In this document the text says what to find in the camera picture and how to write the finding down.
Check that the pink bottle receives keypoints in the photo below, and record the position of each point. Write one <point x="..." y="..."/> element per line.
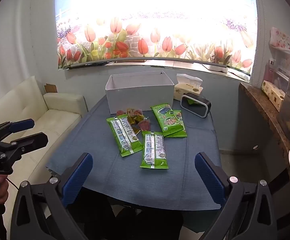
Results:
<point x="269" y="72"/>

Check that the cream leather sofa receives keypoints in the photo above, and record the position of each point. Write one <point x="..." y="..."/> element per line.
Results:
<point x="34" y="112"/>

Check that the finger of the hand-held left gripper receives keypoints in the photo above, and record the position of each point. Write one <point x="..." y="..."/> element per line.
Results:
<point x="22" y="125"/>
<point x="32" y="141"/>

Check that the tulip print window blind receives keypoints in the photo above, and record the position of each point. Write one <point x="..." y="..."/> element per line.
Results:
<point x="135" y="42"/>

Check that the tissue pack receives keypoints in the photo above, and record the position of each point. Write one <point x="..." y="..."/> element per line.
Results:
<point x="185" y="91"/>

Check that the red jelly cup printed lid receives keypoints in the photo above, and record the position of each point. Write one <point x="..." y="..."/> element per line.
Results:
<point x="145" y="125"/>

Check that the rectangular digital clock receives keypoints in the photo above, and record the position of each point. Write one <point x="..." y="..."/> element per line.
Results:
<point x="195" y="106"/>

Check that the floral pouch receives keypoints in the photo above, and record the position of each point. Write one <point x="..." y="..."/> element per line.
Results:
<point x="283" y="40"/>

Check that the large green snack packet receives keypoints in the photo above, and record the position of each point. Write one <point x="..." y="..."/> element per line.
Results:
<point x="125" y="135"/>
<point x="166" y="118"/>
<point x="155" y="152"/>
<point x="182" y="128"/>

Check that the blue tablecloth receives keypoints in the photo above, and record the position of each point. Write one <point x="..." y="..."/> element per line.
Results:
<point x="104" y="160"/>

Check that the small green pea snack packet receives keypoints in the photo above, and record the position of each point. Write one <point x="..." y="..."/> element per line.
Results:
<point x="135" y="120"/>

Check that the small cardboard piece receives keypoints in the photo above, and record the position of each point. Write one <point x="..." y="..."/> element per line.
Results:
<point x="51" y="88"/>

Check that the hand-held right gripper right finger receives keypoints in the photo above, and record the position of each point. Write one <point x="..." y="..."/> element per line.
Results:
<point x="210" y="177"/>

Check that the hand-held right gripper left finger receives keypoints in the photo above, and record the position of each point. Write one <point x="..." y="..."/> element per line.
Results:
<point x="76" y="177"/>

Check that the white cardboard box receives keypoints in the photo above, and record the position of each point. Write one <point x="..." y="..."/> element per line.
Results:
<point x="140" y="97"/>

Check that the stone counter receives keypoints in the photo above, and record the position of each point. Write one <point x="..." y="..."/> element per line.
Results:
<point x="272" y="120"/>

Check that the beige patterned box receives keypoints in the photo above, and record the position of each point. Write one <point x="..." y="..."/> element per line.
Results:
<point x="272" y="95"/>

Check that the yellow jelly cup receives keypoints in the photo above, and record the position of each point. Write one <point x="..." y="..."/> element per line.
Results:
<point x="130" y="111"/>

